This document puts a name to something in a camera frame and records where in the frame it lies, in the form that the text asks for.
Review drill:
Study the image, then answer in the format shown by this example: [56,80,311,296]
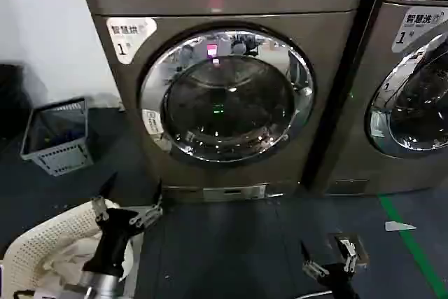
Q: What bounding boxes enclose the white number sticker on washer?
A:
[394,11,447,56]

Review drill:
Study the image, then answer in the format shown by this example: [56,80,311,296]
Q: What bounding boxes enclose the white cloth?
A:
[43,221,141,299]

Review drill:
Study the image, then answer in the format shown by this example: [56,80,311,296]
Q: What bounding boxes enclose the white perforated laundry basket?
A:
[0,198,162,299]

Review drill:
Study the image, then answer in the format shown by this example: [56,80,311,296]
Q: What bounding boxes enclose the white number sticker on dryer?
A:
[105,16,158,67]

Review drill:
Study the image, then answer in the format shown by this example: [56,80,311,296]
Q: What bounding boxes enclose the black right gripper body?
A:
[320,262,362,299]

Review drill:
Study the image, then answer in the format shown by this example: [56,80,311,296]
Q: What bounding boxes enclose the round glass washer door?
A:
[363,27,448,160]

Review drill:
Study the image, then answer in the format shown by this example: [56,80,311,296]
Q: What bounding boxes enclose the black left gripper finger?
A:
[128,179,164,232]
[90,172,118,225]

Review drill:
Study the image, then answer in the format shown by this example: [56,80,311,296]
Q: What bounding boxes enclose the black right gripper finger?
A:
[300,240,330,279]
[332,234,358,274]

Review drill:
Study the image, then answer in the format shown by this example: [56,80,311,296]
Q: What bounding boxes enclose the thin white cable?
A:
[293,289,333,299]

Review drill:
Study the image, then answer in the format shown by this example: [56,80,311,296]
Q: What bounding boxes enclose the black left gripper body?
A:
[83,207,142,276]

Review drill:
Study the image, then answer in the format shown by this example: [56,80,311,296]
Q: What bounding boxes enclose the small white warning sticker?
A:
[141,109,164,137]

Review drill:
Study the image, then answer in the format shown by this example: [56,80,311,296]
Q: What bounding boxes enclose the round glass dryer door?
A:
[137,22,316,174]

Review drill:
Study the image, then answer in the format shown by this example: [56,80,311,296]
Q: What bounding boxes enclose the green floor tape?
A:
[379,195,448,296]

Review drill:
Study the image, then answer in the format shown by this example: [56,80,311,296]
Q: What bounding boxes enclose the metal floor socket plate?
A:
[326,231,370,266]

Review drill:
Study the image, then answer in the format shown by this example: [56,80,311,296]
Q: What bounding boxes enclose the grey washer with drawer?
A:
[307,0,448,197]

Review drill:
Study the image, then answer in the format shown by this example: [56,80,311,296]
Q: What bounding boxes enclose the grey-blue plastic crate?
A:
[19,97,94,177]

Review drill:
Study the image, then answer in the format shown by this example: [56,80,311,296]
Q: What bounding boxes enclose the white paper scrap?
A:
[384,221,418,232]

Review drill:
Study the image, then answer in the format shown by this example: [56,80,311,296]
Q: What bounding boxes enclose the grey dryer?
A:
[72,0,372,206]

